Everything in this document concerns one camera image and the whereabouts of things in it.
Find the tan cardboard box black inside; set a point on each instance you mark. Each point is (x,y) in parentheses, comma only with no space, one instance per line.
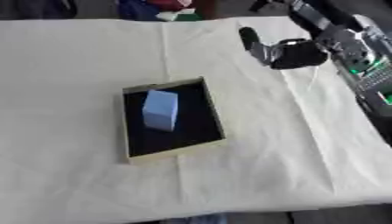
(172,119)

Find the blue bag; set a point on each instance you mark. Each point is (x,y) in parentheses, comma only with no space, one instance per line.
(138,9)

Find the dark chair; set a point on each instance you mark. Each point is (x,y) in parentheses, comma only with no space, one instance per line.
(41,8)

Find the light blue rectangular block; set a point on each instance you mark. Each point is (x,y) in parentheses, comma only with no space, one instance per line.
(161,110)

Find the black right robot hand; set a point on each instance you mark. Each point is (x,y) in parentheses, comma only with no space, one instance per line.
(296,55)

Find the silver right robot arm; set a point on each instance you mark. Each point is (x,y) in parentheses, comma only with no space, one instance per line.
(357,55)

